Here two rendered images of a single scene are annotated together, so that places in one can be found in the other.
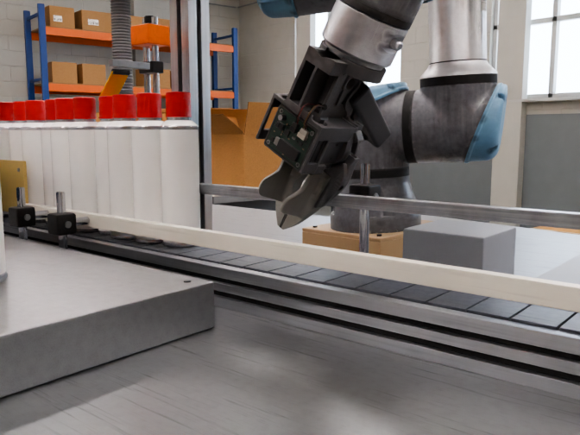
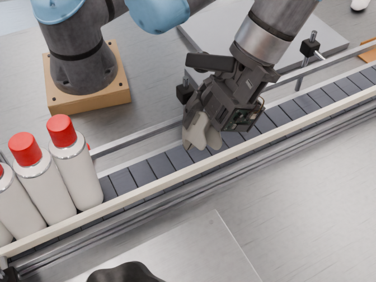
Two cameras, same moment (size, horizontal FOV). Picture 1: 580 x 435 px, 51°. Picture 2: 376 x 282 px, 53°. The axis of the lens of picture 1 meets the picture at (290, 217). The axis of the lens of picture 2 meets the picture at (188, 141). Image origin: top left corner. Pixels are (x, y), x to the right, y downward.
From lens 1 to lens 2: 0.80 m
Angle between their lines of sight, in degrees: 70
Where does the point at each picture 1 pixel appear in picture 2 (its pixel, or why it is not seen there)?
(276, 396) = (313, 222)
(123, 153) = (20, 196)
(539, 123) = not seen: outside the picture
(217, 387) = (298, 241)
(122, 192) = (31, 217)
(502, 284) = (319, 116)
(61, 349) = not seen: outside the picture
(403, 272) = (281, 134)
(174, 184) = (91, 179)
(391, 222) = (114, 70)
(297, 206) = (212, 138)
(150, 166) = (59, 184)
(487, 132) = not seen: outside the picture
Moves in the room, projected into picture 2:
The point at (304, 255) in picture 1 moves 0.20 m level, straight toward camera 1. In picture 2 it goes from (229, 157) to (340, 196)
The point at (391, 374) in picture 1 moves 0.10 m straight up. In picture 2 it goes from (300, 173) to (313, 142)
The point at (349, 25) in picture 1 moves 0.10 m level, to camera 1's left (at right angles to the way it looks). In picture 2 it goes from (283, 50) to (263, 97)
